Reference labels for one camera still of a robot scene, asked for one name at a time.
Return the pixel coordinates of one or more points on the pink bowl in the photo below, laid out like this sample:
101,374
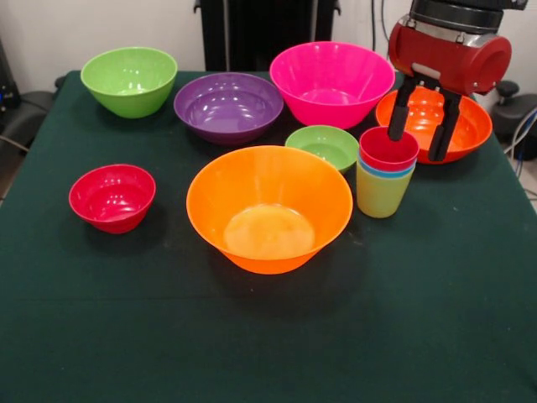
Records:
331,80

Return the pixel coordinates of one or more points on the small green bowl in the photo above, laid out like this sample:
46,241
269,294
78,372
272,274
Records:
323,144

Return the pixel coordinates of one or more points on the large green bowl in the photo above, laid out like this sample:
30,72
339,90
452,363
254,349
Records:
126,71

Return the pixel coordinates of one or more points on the blue cup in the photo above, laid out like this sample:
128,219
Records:
369,170

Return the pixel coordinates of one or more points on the red cup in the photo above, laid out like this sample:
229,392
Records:
386,157

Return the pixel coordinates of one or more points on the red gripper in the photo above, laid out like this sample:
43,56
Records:
444,59

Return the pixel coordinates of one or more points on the dark green tablecloth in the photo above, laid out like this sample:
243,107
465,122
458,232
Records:
126,327

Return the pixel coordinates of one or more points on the small red bowl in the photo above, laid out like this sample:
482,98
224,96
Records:
111,201

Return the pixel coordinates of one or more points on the black electronics box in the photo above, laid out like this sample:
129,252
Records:
7,92

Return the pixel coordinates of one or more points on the red-orange bowl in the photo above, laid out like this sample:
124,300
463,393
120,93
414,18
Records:
474,130

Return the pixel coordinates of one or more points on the large orange bowl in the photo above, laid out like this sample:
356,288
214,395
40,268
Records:
268,197

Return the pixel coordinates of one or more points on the black equipment with knob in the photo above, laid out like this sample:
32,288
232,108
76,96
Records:
520,117

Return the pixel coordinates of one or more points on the purple bowl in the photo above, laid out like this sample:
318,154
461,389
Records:
228,109

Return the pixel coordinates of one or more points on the black table clamp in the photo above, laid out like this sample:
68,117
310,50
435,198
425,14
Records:
60,82

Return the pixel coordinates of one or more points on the yellow cup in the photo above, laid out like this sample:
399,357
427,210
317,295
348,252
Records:
379,197

